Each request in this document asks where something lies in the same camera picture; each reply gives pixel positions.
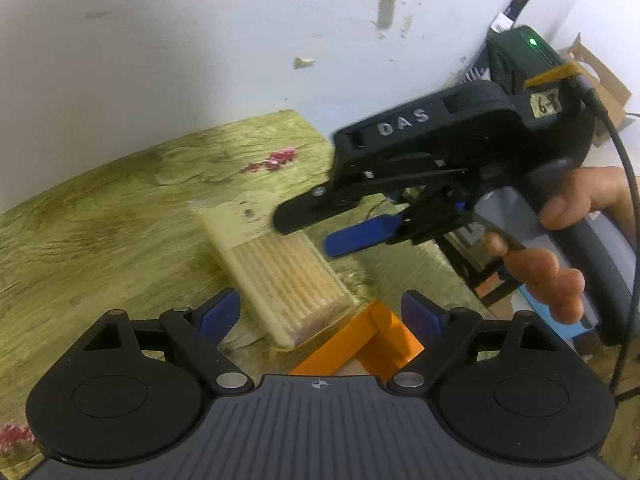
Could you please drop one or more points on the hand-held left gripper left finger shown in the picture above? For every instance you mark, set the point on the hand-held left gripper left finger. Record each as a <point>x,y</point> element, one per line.
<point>220,312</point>

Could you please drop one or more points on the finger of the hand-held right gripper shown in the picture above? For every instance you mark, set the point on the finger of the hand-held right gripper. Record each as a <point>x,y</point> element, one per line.
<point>355,237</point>
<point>300,215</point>

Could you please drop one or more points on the cardboard box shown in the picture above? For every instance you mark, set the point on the cardboard box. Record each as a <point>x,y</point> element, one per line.
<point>600,80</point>

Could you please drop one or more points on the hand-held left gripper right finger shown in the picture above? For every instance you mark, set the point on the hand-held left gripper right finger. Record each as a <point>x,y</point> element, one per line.
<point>420,317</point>

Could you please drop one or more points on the small tape scrap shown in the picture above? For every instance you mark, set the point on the small tape scrap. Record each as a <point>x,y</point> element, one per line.
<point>302,62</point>

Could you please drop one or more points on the black metal frame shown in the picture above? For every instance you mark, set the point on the black metal frame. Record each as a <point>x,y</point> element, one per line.
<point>462,265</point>

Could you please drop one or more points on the orange gift box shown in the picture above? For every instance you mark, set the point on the orange gift box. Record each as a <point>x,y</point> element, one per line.
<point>350,345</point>

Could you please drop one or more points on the person's right hand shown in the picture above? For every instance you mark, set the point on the person's right hand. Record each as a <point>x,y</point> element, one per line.
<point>600,190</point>

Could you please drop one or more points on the cream cracker packet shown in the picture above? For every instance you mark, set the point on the cream cracker packet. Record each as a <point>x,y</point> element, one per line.
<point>280,280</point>

